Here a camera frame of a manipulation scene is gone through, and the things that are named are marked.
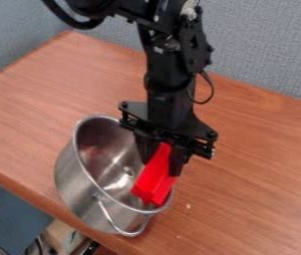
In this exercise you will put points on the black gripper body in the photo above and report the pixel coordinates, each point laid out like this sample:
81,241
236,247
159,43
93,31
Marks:
166,119

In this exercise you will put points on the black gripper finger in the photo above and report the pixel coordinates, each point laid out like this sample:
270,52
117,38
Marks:
178,159
147,146

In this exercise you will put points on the red rectangular block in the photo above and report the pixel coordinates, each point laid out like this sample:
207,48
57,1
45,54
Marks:
154,182

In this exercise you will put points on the stainless steel pot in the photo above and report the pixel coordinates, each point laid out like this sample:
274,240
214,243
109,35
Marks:
96,170

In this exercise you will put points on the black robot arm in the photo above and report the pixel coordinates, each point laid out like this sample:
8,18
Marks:
178,54

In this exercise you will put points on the beige box under table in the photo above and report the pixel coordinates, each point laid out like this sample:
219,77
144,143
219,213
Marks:
65,240

